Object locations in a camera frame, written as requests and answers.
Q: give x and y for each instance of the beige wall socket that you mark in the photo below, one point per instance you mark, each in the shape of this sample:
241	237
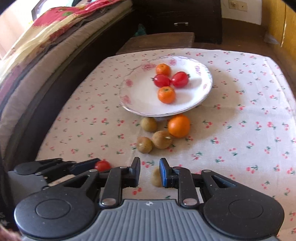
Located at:
237	4

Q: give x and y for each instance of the yellow wooden wardrobe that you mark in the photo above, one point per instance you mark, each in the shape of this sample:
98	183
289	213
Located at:
284	27

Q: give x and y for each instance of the dark wooden stool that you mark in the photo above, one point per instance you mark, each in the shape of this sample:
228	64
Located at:
157	42

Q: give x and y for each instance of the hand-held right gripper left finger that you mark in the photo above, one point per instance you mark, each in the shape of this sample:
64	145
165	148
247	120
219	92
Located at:
136	171

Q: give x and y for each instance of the red yellow floral blanket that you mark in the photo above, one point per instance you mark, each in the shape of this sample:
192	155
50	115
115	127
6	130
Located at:
57	25

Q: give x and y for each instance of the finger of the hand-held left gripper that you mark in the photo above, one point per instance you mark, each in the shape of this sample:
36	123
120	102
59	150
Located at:
85	165

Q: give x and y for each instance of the white floral plate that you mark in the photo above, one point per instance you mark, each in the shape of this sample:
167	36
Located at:
138	92

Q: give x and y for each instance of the teal plastic bag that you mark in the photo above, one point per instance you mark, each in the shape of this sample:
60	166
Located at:
141	30

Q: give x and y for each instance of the dark wooden nightstand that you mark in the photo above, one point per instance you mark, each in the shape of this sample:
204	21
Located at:
196	14

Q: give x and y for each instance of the cherry print tablecloth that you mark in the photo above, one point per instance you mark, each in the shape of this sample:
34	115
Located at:
231	127

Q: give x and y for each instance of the red cherry tomato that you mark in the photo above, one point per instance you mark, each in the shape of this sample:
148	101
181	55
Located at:
161	81
180	79
102	165

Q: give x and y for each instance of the bed with colourful blanket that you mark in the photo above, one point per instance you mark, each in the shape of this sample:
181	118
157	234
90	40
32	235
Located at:
46	76

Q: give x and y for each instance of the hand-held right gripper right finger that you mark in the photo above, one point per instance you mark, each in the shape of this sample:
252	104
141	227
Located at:
163	172

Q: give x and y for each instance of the small orange mandarin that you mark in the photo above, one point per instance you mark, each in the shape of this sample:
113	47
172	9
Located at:
166	95
163	69
178	126

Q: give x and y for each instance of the dark wooden headboard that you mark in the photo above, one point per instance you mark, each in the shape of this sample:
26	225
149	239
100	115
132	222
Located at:
38	9

